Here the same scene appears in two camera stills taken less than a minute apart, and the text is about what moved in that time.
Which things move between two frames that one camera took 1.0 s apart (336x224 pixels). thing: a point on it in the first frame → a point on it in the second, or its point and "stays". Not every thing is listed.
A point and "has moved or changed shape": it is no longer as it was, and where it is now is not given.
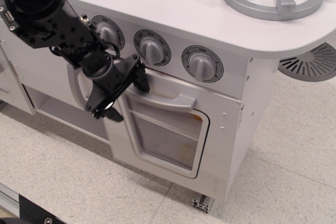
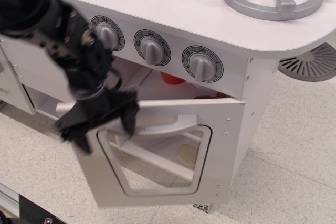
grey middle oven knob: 153,47 stays
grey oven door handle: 180,102 → 147,126
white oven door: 180,134 has moved or changed shape
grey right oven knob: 202,64 stays
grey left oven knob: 109,30 stays
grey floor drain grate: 316,64 stays
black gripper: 108,89 → 102,98
